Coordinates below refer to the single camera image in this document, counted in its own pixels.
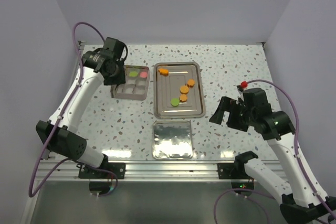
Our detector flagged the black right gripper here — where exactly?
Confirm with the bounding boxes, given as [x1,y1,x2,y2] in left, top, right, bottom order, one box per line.
[209,96,256,132]

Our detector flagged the pink round cookie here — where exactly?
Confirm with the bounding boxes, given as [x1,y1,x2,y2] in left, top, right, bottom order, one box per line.
[139,71,148,79]

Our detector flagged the orange flower cookie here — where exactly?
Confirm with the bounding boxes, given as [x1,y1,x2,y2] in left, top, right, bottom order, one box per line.
[187,79,196,88]

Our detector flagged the steel slotted tongs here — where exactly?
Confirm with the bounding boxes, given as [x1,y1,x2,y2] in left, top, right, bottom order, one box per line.
[111,85,118,98]

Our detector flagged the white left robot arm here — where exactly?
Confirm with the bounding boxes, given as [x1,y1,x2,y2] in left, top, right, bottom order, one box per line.
[36,37,128,178]

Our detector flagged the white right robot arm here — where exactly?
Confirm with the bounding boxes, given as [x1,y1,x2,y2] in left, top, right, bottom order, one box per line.
[209,86,335,223]

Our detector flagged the beige compartment cookie box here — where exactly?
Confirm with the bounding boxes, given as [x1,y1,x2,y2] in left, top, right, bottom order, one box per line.
[115,65,150,101]

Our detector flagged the orange fish cookie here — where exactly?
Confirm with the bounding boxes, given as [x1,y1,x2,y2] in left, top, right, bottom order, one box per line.
[158,68,169,76]

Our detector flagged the large steel baking tray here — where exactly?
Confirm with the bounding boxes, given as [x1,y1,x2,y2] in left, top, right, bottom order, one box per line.
[153,61,206,119]

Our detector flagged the small square steel lid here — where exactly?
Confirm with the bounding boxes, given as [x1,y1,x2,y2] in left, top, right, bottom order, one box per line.
[152,120,193,160]

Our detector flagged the red cable connector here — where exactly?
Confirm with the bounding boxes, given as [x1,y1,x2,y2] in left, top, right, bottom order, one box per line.
[239,81,248,89]

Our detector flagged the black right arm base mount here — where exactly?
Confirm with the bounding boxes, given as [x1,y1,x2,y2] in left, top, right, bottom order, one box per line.
[217,163,249,179]

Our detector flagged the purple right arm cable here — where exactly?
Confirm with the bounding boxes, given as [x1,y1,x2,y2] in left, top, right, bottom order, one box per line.
[212,79,336,224]

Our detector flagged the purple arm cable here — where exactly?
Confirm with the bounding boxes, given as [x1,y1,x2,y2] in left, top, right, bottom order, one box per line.
[28,22,119,198]
[212,79,336,224]

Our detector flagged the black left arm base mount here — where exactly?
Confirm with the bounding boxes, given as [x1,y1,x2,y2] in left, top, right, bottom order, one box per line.
[76,163,126,179]

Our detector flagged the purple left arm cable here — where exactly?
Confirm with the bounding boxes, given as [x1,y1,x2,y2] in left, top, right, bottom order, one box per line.
[28,22,119,198]

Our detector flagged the aluminium frame rail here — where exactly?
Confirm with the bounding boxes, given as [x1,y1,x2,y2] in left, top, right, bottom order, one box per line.
[36,160,287,182]

